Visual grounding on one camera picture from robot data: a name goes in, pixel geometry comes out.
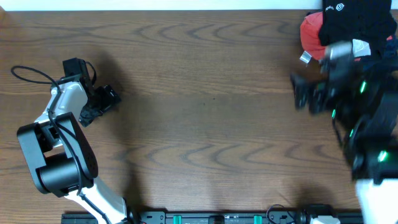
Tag black t-shirt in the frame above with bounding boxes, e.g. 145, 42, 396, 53
318, 0, 397, 58

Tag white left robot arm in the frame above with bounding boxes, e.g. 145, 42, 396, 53
17, 81, 134, 223

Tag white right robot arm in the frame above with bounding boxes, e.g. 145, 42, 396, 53
290, 62, 397, 223

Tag red printed t-shirt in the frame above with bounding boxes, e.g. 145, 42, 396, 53
300, 12, 326, 60

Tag dark navy garment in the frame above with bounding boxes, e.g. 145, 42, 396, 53
360, 35, 397, 72

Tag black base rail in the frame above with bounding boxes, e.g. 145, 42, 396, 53
62, 203, 364, 224

